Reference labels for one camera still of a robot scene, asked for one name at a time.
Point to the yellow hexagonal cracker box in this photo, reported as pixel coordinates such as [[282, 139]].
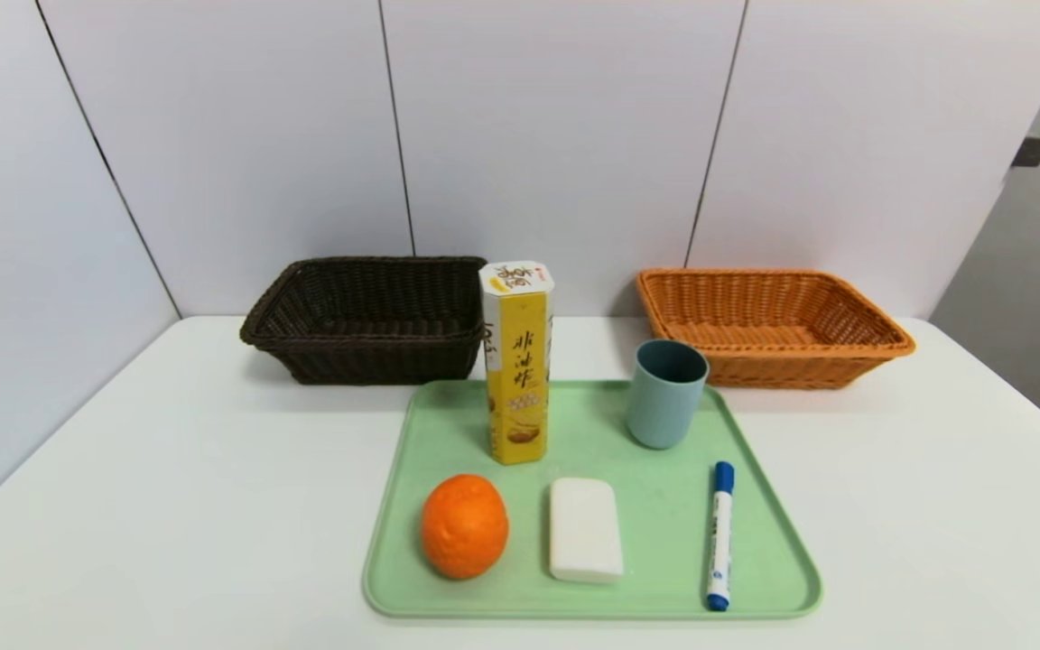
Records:
[[520, 379]]

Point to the orange fruit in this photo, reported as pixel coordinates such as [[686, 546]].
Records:
[[464, 528]]

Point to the white soap bar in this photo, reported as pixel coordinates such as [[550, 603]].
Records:
[[585, 533]]

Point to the dark brown wicker basket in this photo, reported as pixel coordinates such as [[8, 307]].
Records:
[[366, 361]]

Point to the orange wicker basket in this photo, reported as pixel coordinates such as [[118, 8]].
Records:
[[782, 366]]

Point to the blue-grey plastic cup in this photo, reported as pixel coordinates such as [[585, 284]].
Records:
[[660, 415]]

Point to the light green plastic tray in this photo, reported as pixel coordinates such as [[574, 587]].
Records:
[[664, 542]]

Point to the blue and white marker pen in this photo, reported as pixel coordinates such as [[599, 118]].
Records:
[[720, 542]]

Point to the dark grey wall plate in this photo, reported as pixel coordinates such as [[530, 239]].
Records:
[[1031, 152]]

